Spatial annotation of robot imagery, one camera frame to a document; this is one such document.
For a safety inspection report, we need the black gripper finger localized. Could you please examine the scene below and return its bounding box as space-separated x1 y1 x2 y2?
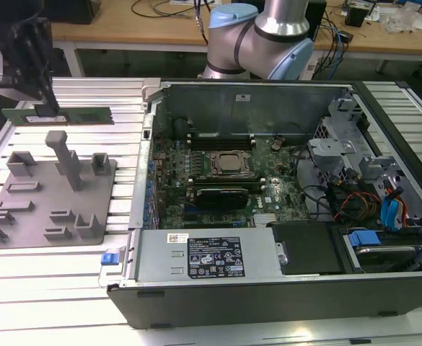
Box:
33 74 61 118

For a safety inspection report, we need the large black box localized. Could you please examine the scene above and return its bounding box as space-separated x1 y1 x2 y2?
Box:
50 0 102 25

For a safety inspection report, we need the gray parts rack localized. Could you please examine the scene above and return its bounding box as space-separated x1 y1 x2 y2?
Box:
0 130 120 250

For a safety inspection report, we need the wooden desk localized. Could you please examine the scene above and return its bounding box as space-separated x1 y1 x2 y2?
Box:
50 0 422 79

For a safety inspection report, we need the metal CPU socket cover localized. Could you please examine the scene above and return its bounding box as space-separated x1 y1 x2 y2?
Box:
209 150 255 178

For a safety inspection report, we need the silver CPU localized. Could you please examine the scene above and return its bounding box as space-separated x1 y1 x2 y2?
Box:
218 154 246 172

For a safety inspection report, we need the silver power supply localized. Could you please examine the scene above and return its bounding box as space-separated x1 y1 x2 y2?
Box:
133 229 287 282

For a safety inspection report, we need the black graphics card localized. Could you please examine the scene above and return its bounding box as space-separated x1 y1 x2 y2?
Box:
195 185 250 210

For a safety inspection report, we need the silver finned heat sink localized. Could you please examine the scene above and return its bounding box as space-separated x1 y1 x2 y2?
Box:
254 212 280 226

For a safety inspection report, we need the green motherboard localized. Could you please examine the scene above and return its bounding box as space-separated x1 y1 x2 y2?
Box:
149 133 316 230

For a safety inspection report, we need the silver metal drive cage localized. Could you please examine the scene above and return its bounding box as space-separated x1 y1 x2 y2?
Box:
306 96 408 192

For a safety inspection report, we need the black plastic shroud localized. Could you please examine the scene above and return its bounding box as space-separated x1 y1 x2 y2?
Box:
268 222 345 277

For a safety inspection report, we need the black open PC case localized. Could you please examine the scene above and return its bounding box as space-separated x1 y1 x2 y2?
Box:
98 77 422 331

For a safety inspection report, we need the small black box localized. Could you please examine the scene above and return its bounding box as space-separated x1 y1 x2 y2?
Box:
343 1 370 27

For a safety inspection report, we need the hard disk in blue carrier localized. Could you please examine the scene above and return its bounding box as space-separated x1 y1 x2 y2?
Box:
344 230 422 275

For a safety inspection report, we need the clear plastic bag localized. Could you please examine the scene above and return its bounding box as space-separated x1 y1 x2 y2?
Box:
380 6 422 35

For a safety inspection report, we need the silver case hinge bracket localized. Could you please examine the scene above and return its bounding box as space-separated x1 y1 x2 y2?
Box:
141 78 161 105

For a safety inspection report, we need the red wire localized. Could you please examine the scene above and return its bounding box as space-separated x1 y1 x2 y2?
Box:
333 192 381 221

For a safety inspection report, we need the yellow wire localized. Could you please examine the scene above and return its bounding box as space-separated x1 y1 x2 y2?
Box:
364 198 379 219

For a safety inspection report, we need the blue flat data cable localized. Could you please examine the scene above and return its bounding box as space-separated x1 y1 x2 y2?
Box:
380 196 399 234
390 185 409 228

